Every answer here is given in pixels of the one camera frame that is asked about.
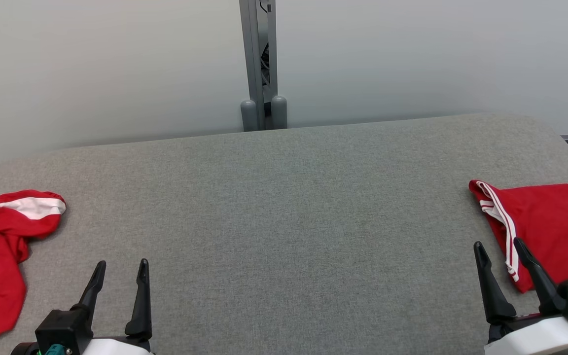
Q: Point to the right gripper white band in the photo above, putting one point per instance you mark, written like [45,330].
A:
[530,340]

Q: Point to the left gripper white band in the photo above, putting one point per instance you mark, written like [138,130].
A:
[116,347]

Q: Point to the red Bulls 23 jersey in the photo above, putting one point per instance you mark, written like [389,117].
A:
[560,222]

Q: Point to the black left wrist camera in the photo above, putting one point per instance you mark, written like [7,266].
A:
[62,330]

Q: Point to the grey metal partition post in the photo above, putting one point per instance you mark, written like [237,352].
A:
[250,49]

